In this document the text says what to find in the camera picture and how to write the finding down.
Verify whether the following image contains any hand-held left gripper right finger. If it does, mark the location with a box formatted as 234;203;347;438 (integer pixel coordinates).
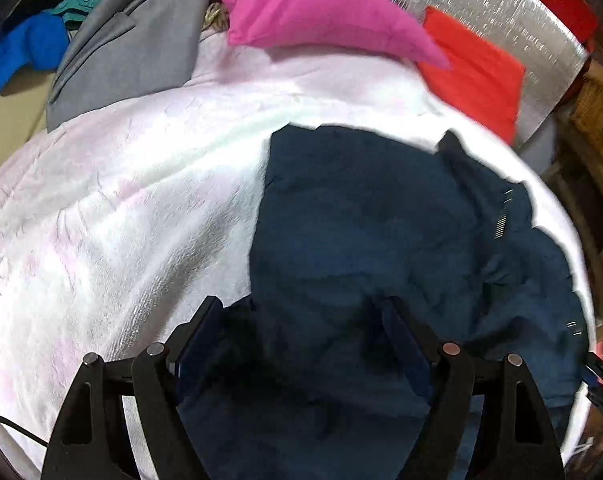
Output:
381;295;567;480

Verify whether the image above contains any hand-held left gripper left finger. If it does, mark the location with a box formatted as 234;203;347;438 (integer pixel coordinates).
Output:
41;295;227;480

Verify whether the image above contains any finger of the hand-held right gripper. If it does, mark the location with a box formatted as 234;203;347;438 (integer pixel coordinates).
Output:
581;352;603;408

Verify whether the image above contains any navy blue zip jacket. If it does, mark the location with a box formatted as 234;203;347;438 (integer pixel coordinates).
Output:
174;122;589;480

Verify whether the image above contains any white fleece blanket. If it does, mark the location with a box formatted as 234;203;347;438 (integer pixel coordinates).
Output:
0;25;597;480

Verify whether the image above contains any rough wooden table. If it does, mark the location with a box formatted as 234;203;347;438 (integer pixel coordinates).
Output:
539;110;603;346

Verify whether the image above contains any wicker basket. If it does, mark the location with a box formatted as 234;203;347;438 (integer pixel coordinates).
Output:
569;72;603;161

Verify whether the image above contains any red pillow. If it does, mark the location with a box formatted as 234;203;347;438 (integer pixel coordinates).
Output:
415;6;527;146

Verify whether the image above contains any cream leather sofa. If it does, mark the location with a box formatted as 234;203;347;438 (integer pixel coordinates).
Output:
0;80;49;186

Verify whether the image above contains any grey garment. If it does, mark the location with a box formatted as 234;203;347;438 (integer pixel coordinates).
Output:
46;0;217;133

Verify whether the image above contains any yellow patterned cloth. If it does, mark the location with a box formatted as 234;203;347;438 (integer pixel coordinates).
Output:
201;2;232;31

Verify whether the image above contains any bright blue garment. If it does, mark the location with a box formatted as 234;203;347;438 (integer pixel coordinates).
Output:
0;10;72;96

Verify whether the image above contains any pink pillow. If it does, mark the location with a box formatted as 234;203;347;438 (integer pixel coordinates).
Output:
211;0;452;68

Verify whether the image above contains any silver foil insulation mat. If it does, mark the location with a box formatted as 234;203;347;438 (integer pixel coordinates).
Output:
326;0;595;146

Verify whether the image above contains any teal garment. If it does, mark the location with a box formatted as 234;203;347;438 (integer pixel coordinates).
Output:
48;0;112;31

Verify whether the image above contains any black cable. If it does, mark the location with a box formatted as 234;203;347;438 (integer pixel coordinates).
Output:
0;411;49;448

